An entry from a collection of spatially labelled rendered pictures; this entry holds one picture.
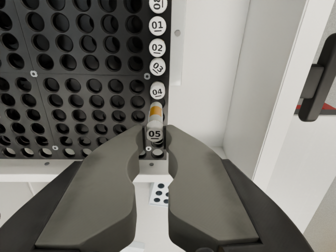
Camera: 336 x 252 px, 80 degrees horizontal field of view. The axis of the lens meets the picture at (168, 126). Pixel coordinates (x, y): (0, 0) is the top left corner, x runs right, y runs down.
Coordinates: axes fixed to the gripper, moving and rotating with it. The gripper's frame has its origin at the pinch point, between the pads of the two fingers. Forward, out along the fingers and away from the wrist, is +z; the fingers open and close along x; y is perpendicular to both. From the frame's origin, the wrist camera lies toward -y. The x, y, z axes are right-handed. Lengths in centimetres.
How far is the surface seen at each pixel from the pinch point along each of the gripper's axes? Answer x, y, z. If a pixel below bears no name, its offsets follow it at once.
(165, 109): 0.9, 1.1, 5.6
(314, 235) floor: 137, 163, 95
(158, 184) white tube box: 0.1, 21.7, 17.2
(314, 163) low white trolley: 31.1, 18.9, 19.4
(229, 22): 7.6, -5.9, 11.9
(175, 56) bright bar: 2.1, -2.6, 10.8
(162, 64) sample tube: 0.5, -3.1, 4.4
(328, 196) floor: 130, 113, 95
